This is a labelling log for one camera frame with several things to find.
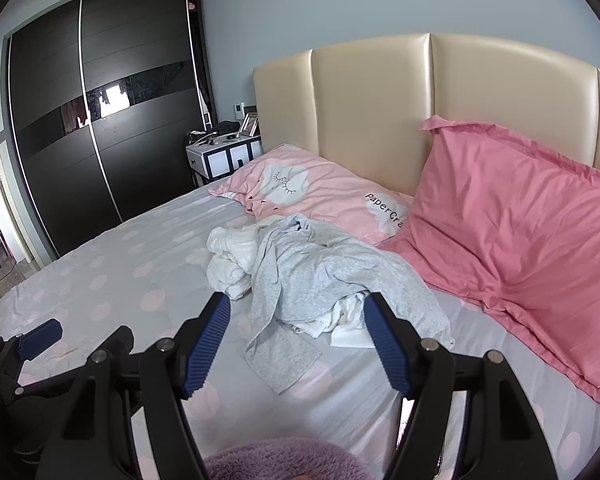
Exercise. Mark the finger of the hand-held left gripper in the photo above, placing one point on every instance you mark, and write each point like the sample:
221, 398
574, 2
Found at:
40, 337
120, 340

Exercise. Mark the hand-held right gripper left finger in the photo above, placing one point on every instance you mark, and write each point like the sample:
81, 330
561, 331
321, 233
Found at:
207, 347

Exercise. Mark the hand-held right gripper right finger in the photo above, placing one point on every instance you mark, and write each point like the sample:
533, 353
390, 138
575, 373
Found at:
384, 347

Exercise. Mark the grey shirt with black neckline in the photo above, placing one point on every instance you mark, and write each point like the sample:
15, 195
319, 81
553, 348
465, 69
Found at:
305, 280

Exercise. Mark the bed with pink-dotted grey sheet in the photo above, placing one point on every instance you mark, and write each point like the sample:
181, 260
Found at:
130, 270

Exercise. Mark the cream ribbed knit garment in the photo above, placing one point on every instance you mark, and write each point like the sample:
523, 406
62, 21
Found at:
230, 260

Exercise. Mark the person's purple fleece clothing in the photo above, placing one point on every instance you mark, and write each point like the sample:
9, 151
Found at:
285, 462

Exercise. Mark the plain pink pillow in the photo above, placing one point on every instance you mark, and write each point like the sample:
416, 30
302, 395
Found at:
505, 240

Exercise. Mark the pink cloud-print pillow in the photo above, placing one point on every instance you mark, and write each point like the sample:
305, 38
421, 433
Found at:
330, 180

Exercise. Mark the black sliding-door wardrobe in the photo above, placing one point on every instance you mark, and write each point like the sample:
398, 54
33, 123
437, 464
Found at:
130, 160

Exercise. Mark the white and black nightstand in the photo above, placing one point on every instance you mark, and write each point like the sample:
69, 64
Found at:
220, 160

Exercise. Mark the black pouch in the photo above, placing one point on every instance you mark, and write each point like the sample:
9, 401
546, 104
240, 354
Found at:
227, 128

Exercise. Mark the beige padded headboard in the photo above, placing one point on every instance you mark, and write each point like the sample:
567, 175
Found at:
380, 110

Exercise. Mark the small photo frame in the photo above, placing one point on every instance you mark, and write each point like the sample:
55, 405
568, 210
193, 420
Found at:
250, 125

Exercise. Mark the white wall control panel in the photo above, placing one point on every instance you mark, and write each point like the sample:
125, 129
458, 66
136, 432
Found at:
237, 110

